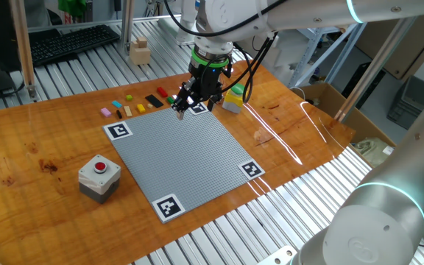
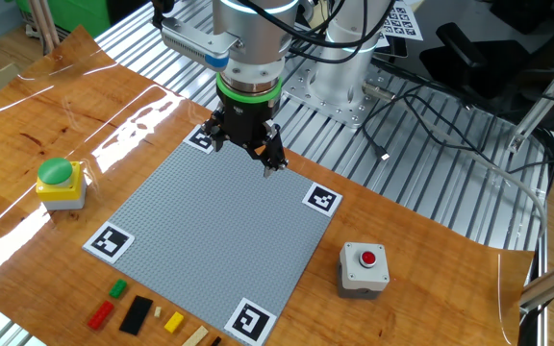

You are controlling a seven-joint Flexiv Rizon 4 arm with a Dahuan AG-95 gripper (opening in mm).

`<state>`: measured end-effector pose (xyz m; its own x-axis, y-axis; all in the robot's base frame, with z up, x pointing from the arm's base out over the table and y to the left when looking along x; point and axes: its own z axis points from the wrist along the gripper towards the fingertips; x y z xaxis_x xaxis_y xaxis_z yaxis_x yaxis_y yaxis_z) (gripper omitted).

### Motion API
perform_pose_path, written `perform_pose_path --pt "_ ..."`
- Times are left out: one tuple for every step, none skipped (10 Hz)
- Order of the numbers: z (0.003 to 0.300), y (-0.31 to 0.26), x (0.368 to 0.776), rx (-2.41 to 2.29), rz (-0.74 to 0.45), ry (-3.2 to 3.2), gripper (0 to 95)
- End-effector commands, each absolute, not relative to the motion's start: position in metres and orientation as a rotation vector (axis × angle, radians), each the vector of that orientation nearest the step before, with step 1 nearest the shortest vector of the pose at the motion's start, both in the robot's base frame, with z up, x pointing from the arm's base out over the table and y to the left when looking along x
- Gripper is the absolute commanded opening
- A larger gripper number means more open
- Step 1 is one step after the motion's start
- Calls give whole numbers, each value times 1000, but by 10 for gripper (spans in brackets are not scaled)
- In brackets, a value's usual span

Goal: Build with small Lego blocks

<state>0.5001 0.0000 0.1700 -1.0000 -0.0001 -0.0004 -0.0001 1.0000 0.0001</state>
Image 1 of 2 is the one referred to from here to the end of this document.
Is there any paper fiducial marker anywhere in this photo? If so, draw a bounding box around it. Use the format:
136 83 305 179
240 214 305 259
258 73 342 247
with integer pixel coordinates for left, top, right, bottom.
238 160 266 180
103 121 134 141
151 193 186 225
188 102 210 116

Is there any clear plastic bag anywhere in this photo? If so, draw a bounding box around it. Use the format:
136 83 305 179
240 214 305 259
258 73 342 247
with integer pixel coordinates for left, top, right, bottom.
351 136 395 167

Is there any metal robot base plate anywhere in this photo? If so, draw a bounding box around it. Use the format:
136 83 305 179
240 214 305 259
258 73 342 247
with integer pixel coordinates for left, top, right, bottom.
258 245 297 265

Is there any orange wooden board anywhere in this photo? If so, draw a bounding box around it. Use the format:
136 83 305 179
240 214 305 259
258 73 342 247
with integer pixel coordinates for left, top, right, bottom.
0 58 356 265

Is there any grey Lego baseplate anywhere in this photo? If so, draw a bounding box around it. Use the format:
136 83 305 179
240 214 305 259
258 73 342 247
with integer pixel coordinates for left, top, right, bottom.
102 101 266 225

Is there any green button yellow box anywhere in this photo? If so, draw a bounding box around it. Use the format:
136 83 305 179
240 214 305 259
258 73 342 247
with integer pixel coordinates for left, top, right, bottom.
222 82 249 115

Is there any green cloth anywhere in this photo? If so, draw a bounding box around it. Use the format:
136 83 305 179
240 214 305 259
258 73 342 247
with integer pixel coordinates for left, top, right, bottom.
57 0 87 18

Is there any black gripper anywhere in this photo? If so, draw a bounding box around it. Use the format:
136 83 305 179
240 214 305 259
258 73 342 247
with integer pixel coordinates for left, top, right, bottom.
171 61 232 121

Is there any brown wooden panel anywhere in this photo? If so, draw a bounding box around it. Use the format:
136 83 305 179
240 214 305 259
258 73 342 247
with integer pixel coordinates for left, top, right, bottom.
355 18 424 80

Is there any wooden block puzzle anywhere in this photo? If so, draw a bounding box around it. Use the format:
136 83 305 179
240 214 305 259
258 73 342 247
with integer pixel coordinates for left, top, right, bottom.
128 36 152 66

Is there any tan frame post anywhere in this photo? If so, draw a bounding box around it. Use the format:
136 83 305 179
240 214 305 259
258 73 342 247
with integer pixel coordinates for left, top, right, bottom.
8 0 38 100

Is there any open cardboard box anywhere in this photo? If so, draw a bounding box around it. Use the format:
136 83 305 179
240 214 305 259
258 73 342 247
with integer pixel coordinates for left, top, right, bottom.
291 82 397 169

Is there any red push button box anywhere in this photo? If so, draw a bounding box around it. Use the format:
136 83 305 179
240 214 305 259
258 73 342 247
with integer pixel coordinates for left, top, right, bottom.
78 154 122 205

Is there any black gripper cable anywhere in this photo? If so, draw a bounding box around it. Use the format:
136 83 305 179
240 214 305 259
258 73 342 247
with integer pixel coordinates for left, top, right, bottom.
163 0 290 105

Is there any white foam block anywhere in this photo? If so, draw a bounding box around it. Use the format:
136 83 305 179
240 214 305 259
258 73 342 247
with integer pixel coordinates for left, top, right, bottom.
270 29 308 74

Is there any wide black Lego plate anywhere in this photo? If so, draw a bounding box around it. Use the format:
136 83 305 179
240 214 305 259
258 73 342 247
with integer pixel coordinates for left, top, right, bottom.
144 93 165 109

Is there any aluminium frame post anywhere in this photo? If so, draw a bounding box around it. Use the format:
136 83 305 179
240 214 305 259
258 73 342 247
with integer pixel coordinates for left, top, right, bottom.
119 0 135 52

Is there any black keyboard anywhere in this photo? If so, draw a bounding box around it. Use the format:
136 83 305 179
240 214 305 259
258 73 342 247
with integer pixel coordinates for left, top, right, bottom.
27 24 121 68

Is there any dark plastic crate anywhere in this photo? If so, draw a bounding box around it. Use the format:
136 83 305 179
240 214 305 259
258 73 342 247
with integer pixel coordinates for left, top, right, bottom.
386 75 424 130

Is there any grey metal shelf frame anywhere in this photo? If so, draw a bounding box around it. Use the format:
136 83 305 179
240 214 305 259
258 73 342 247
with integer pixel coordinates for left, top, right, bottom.
287 21 367 89

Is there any slanted aluminium profile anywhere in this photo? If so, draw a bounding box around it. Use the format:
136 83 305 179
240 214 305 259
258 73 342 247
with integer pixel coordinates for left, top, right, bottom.
333 16 417 122

